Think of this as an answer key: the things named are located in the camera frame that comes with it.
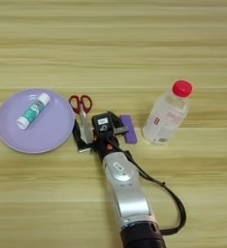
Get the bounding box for green white glue stick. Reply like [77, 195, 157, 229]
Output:
[16, 92, 51, 131]

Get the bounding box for black box white label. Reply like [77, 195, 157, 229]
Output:
[91, 112, 115, 137]

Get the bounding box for purple eraser block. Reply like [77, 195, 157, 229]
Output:
[119, 114, 139, 144]

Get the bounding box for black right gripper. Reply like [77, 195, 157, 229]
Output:
[72, 111, 130, 163]

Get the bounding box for purple round plate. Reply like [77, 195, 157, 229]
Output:
[0, 88, 76, 155]

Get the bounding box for clear bottle red cap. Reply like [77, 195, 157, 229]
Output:
[142, 79, 194, 145]

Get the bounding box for red handled scissors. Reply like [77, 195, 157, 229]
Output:
[68, 94, 94, 144]

